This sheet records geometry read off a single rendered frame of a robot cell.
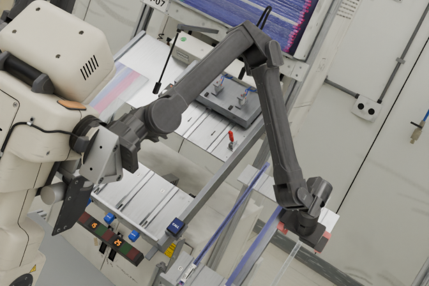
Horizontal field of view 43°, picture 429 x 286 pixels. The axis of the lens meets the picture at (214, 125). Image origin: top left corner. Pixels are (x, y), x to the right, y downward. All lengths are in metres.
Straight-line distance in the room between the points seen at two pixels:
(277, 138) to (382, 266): 2.34
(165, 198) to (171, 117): 0.73
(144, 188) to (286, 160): 0.67
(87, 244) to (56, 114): 1.38
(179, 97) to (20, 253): 0.51
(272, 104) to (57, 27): 0.57
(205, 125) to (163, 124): 0.87
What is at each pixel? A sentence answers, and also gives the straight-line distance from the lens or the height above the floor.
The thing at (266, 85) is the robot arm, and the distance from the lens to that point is 1.43.
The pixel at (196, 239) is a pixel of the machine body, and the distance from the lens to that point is 2.14.
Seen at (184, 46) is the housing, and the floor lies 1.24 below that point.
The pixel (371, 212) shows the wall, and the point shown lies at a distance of 3.58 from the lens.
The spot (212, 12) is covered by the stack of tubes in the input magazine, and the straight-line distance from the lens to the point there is 2.15.
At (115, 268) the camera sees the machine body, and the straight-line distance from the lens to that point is 2.38.
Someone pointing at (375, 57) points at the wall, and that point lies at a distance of 3.47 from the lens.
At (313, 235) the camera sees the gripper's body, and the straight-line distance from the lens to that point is 1.55.
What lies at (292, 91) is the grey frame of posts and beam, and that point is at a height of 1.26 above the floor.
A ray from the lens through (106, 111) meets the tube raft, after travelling 2.13.
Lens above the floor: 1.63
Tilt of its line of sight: 17 degrees down
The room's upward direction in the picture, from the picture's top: 23 degrees clockwise
